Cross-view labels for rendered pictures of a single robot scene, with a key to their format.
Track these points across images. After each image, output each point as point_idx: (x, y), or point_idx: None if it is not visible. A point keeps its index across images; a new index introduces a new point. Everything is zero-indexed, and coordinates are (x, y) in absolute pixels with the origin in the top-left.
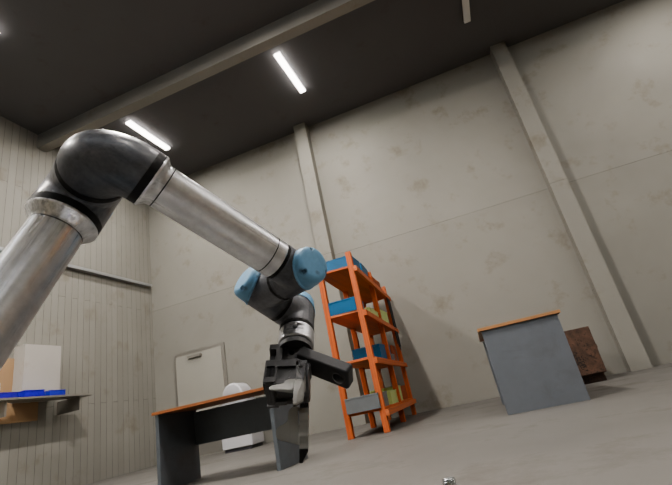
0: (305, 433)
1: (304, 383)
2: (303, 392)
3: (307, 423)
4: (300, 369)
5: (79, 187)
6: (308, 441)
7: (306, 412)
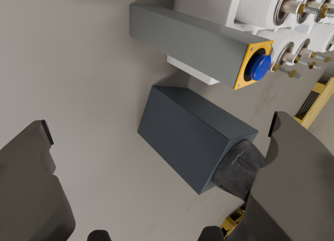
0: (45, 156)
1: (314, 171)
2: (300, 125)
3: (46, 173)
4: None
5: None
6: (17, 141)
7: (63, 207)
